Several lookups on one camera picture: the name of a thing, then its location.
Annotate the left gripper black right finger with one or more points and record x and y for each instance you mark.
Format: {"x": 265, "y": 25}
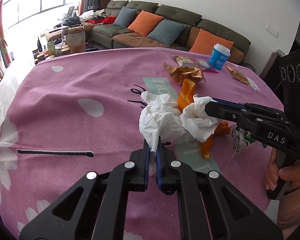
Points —
{"x": 210, "y": 207}

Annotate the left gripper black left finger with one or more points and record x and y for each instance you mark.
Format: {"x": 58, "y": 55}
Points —
{"x": 95, "y": 206}

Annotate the white tissue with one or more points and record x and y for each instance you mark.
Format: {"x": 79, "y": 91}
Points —
{"x": 159, "y": 121}
{"x": 196, "y": 121}

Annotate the gold snack wrapper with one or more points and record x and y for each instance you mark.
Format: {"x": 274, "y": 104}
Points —
{"x": 179, "y": 74}

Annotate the pink sleeve forearm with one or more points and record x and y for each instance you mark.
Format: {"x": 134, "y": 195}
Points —
{"x": 289, "y": 213}

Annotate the person right hand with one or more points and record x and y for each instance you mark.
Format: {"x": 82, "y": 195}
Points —
{"x": 290, "y": 173}

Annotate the small gold wrapper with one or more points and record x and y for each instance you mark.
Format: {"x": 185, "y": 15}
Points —
{"x": 236, "y": 74}

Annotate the pink floral tablecloth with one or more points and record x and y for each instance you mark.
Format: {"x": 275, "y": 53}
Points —
{"x": 80, "y": 113}

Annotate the blue coffee cup white lid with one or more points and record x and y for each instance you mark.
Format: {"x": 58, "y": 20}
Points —
{"x": 219, "y": 56}

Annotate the orange peel piece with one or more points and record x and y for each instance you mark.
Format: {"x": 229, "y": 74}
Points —
{"x": 186, "y": 94}

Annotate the red clear snack packet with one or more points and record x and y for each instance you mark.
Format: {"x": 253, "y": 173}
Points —
{"x": 204, "y": 66}

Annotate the orange cushion far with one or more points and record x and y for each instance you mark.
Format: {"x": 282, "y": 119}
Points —
{"x": 205, "y": 41}

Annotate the orange cushion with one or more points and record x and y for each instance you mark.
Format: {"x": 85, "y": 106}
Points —
{"x": 145, "y": 23}
{"x": 205, "y": 41}

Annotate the beige snack packet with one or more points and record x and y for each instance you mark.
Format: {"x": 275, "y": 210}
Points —
{"x": 183, "y": 61}

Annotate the blue-grey cushion near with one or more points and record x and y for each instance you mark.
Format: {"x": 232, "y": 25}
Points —
{"x": 166, "y": 32}

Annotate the blue-grey cushion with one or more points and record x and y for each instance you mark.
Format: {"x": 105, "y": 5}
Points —
{"x": 124, "y": 17}
{"x": 166, "y": 32}

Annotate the brown paper bag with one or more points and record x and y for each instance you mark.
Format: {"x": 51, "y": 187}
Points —
{"x": 76, "y": 42}

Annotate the cluttered coffee table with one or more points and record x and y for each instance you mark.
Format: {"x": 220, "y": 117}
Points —
{"x": 56, "y": 46}

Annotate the orange cushion near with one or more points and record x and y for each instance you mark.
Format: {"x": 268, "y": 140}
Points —
{"x": 145, "y": 23}

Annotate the green sectional sofa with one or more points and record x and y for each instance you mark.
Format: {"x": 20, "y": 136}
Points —
{"x": 111, "y": 36}

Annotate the blue-grey cushion far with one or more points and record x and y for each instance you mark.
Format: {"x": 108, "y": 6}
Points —
{"x": 124, "y": 17}

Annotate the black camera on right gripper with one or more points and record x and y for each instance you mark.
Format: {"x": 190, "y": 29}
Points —
{"x": 289, "y": 67}

